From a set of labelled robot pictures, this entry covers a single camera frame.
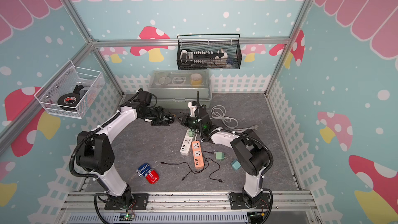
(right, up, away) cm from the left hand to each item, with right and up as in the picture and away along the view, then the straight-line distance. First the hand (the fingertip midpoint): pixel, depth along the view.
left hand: (171, 117), depth 87 cm
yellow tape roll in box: (+13, +25, +17) cm, 33 cm away
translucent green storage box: (+1, +18, +10) cm, 20 cm away
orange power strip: (+15, -21, 0) cm, 26 cm away
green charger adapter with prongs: (+28, -22, 0) cm, 35 cm away
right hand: (+2, 0, -4) cm, 4 cm away
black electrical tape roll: (-43, +9, -18) cm, 47 cm away
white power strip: (+8, -16, +4) cm, 19 cm away
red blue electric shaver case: (-12, -28, -6) cm, 31 cm away
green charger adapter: (+11, -10, +4) cm, 15 cm away
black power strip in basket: (+15, +33, +1) cm, 36 cm away
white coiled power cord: (+28, +2, +19) cm, 34 cm away
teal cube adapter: (+36, -26, -4) cm, 44 cm away
